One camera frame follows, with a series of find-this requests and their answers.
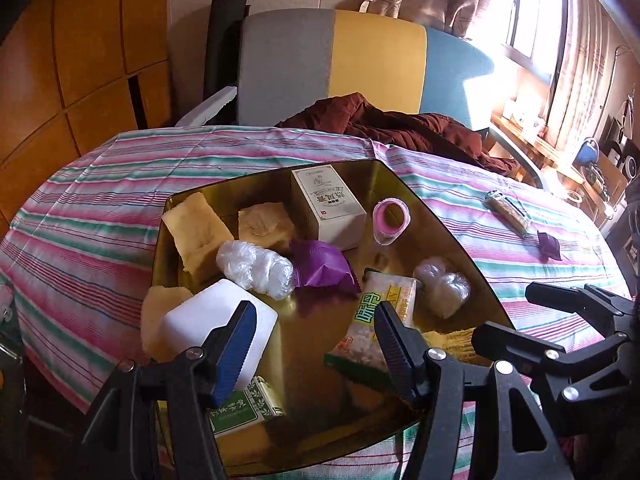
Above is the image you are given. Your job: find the yellow sponge cake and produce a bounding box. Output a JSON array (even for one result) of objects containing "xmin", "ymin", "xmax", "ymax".
[
  {"xmin": 161, "ymin": 191, "xmax": 236, "ymax": 281},
  {"xmin": 237, "ymin": 201, "xmax": 296, "ymax": 253},
  {"xmin": 141, "ymin": 285, "xmax": 196, "ymax": 363}
]

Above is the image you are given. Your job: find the dark red quilted jacket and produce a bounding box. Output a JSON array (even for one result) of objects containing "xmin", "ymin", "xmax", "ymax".
[{"xmin": 275, "ymin": 92, "xmax": 516, "ymax": 178}]

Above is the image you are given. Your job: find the wooden side desk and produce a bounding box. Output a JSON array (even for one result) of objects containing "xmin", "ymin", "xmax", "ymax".
[{"xmin": 490, "ymin": 110, "xmax": 628, "ymax": 221}]

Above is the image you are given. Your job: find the large purple snack packet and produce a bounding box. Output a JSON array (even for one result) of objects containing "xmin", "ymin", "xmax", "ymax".
[{"xmin": 289, "ymin": 239, "xmax": 362, "ymax": 297}]

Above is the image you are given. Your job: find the pink green striped tablecloth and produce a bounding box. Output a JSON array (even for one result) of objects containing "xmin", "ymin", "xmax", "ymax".
[{"xmin": 0, "ymin": 126, "xmax": 633, "ymax": 480}]

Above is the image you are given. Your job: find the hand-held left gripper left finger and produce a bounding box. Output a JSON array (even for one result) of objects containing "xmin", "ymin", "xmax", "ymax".
[{"xmin": 80, "ymin": 300, "xmax": 258, "ymax": 480}]

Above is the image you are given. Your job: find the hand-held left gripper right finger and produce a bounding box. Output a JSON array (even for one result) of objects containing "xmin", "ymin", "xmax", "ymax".
[{"xmin": 372, "ymin": 301, "xmax": 573, "ymax": 480}]

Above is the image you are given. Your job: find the window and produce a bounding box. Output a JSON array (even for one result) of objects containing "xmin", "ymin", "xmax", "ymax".
[{"xmin": 470, "ymin": 0, "xmax": 566, "ymax": 76}]

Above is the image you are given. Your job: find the plastic white ball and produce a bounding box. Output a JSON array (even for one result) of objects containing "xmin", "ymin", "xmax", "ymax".
[
  {"xmin": 216, "ymin": 240, "xmax": 296, "ymax": 301},
  {"xmin": 413, "ymin": 256, "xmax": 472, "ymax": 320}
]

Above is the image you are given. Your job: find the gold metal tin box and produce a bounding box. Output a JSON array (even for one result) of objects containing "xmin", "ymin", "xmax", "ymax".
[{"xmin": 141, "ymin": 159, "xmax": 516, "ymax": 478}]

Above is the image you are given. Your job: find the grey yellow blue chair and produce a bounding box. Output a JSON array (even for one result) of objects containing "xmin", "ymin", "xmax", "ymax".
[{"xmin": 175, "ymin": 8, "xmax": 546, "ymax": 191}]

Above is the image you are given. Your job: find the black silver stereo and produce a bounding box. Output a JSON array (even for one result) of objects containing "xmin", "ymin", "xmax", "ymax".
[{"xmin": 602, "ymin": 117, "xmax": 640, "ymax": 181}]

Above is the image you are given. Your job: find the small purple packet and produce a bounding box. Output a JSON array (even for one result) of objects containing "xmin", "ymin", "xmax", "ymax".
[{"xmin": 536, "ymin": 230, "xmax": 563, "ymax": 262}]

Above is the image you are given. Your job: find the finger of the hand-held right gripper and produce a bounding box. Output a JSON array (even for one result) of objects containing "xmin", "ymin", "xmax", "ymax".
[
  {"xmin": 471, "ymin": 321, "xmax": 640, "ymax": 436},
  {"xmin": 525, "ymin": 281, "xmax": 638, "ymax": 333}
]

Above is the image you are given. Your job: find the black rolled mat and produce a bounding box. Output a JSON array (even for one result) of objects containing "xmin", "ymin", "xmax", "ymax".
[{"xmin": 202, "ymin": 0, "xmax": 250, "ymax": 126}]

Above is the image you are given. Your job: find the green tea box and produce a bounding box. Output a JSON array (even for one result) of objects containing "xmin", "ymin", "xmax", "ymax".
[{"xmin": 207, "ymin": 375, "xmax": 286, "ymax": 438}]

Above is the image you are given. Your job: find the beige carton box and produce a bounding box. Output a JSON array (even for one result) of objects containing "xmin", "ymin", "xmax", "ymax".
[{"xmin": 291, "ymin": 163, "xmax": 368, "ymax": 252}]

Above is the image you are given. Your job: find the green yellow rice cracker packet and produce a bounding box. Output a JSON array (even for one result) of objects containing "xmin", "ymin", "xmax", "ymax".
[{"xmin": 323, "ymin": 269, "xmax": 418, "ymax": 386}]

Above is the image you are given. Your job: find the yellow knitted cloth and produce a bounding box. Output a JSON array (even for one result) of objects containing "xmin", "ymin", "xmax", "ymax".
[{"xmin": 422, "ymin": 327, "xmax": 478, "ymax": 361}]

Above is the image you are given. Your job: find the pink lidded jelly cup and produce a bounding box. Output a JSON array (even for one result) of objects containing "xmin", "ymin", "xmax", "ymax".
[{"xmin": 371, "ymin": 197, "xmax": 412, "ymax": 246}]

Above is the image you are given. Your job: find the blue cup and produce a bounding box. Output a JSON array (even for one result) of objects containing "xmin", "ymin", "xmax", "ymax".
[{"xmin": 572, "ymin": 139, "xmax": 600, "ymax": 166}]

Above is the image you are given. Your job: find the brown cardboard box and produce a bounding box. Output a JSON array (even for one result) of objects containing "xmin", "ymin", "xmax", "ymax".
[{"xmin": 597, "ymin": 152, "xmax": 628, "ymax": 196}]

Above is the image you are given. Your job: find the wooden wardrobe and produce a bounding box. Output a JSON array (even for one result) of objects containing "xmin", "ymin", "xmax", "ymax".
[{"xmin": 0, "ymin": 0, "xmax": 173, "ymax": 241}]

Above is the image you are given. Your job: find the white foam block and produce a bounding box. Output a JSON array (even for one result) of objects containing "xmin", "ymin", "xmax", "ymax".
[{"xmin": 162, "ymin": 278, "xmax": 279, "ymax": 391}]

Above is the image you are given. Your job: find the clear wrapped cracker bar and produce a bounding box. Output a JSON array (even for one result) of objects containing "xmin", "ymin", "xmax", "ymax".
[{"xmin": 485, "ymin": 189, "xmax": 531, "ymax": 237}]

